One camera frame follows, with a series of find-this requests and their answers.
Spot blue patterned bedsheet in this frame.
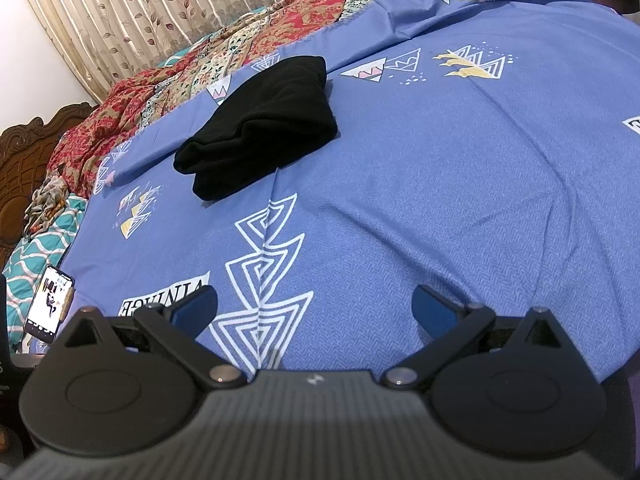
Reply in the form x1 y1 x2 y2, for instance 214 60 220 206
20 0 640 386

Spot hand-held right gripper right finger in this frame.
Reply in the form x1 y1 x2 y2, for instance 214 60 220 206
382 284 584 391

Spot smartphone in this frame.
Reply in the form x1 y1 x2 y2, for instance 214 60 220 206
22 264 76 346

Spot beige leaf print curtain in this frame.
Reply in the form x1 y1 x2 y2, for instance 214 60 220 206
10 0 372 106

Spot carved wooden headboard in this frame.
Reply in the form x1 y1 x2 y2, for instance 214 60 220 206
0 102 101 281

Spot crumpled floral cloth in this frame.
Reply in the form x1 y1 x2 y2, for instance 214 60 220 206
22 175 71 239

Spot black pants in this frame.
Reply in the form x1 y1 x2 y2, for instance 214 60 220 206
172 54 337 202

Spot red patchwork quilt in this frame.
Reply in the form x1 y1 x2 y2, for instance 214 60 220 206
47 0 506 199

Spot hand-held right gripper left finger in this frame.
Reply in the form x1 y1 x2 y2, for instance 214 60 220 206
51 285 249 391

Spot teal patterned pillow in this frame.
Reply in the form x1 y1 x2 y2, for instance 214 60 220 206
0 195 91 352

